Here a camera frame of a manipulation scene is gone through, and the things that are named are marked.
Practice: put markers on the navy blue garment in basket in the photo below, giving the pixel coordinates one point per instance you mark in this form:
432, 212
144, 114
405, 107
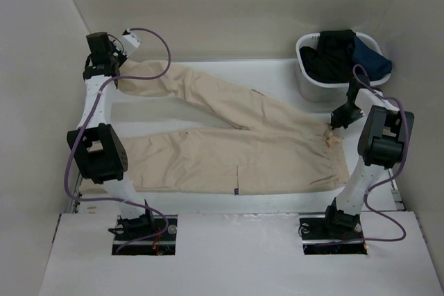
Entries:
376, 65

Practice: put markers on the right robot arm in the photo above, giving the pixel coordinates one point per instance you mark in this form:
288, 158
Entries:
345, 209

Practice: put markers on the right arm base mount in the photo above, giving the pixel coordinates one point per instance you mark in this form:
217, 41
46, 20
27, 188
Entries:
319, 239

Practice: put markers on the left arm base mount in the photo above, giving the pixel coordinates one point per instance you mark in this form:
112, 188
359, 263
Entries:
144, 237

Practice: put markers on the white laundry basket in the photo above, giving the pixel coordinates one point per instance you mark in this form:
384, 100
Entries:
315, 91

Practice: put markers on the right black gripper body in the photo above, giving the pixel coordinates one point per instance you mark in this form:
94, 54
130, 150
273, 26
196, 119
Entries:
346, 114

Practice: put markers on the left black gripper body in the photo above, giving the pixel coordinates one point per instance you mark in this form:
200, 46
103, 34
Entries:
116, 56

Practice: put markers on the black garment in basket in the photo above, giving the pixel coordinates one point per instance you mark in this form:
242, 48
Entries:
331, 61

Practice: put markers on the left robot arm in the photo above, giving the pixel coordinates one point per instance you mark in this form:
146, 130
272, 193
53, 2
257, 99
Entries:
122, 191

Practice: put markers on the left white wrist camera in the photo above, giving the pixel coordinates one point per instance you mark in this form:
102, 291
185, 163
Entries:
130, 42

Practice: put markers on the beige trousers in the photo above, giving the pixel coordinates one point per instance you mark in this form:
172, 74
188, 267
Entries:
269, 147

